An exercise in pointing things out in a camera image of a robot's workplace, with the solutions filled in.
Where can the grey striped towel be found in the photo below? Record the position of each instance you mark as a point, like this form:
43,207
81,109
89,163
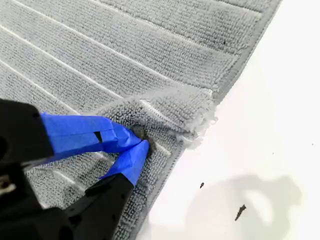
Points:
125,50

